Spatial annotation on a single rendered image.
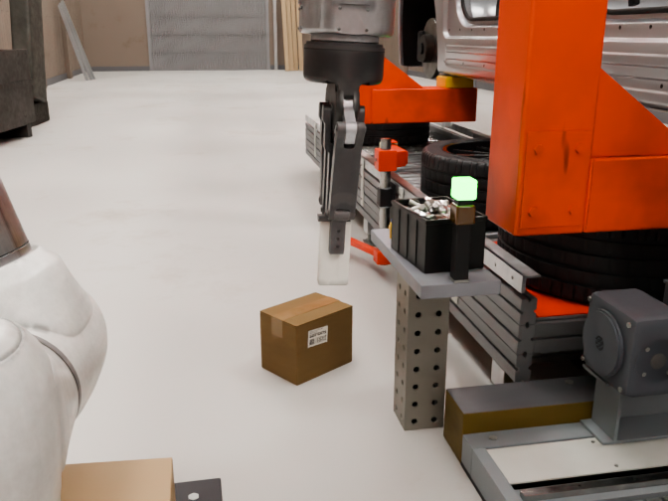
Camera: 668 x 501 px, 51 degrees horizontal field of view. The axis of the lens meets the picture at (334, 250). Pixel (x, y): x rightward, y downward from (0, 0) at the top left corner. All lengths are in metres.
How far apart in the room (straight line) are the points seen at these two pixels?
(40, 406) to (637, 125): 1.28
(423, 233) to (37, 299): 0.83
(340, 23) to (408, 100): 2.77
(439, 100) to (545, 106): 1.99
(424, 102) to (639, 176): 1.94
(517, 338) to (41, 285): 1.18
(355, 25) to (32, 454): 0.49
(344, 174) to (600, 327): 0.99
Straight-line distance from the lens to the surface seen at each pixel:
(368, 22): 0.64
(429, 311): 1.65
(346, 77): 0.64
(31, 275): 0.88
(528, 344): 1.75
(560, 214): 1.54
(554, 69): 1.49
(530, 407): 1.67
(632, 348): 1.49
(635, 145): 1.62
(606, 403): 1.67
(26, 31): 8.12
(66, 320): 0.88
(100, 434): 1.84
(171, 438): 1.78
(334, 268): 0.70
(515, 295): 1.72
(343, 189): 0.65
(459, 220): 1.38
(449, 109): 3.47
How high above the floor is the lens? 0.93
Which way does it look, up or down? 17 degrees down
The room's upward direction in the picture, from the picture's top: straight up
